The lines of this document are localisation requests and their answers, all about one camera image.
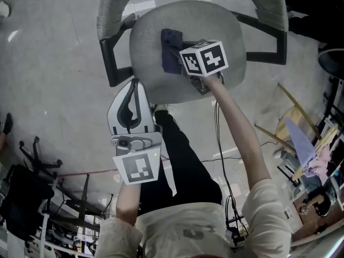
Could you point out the person's white shirt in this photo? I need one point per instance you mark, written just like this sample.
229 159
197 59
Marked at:
188 232

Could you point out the person's black trousers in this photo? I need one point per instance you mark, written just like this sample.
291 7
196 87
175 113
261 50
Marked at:
185 171

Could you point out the grey padded chair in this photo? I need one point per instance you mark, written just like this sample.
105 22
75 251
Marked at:
209 20

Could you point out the person's right forearm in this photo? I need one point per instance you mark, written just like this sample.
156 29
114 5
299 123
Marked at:
239 138

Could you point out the person's left shoe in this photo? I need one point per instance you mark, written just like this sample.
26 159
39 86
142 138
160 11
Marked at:
162 107

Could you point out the black office chair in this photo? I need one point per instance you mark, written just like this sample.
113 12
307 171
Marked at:
24 195

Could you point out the black metal desk frame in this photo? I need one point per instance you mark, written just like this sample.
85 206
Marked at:
80 206

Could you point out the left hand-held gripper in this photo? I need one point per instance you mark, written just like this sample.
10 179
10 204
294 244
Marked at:
138 168

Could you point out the pink cloth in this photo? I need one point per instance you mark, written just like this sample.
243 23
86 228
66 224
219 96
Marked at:
321 161

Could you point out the round wooden table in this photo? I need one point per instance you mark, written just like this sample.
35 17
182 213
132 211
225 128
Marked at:
293 128

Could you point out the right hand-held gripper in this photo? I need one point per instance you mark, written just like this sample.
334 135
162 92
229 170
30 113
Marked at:
212 58

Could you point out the black round stool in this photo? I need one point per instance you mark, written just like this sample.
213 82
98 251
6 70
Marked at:
332 63

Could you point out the lavender cloth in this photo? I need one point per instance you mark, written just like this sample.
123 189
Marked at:
299 144

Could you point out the person's left forearm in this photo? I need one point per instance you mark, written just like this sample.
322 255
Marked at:
129 200

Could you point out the dark wiping cloth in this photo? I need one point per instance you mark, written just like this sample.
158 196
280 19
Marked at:
170 63

